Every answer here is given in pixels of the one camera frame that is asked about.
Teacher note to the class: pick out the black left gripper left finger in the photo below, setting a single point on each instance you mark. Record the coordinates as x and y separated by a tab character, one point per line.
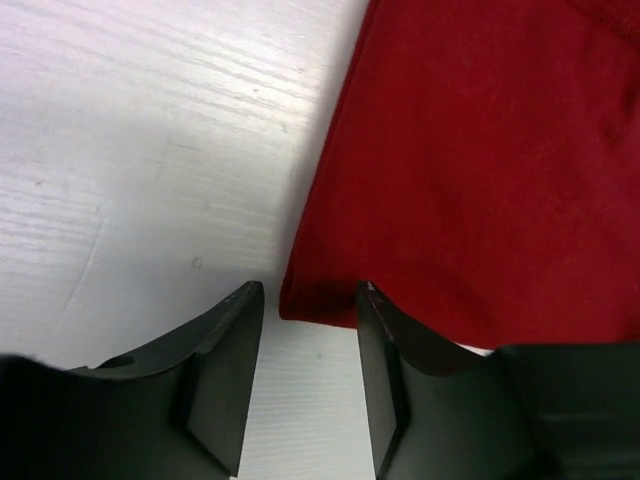
174	408

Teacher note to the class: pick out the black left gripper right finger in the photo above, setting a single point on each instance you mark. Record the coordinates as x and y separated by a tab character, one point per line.
439	411

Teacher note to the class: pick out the red t shirt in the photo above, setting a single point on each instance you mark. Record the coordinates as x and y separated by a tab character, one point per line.
481	169

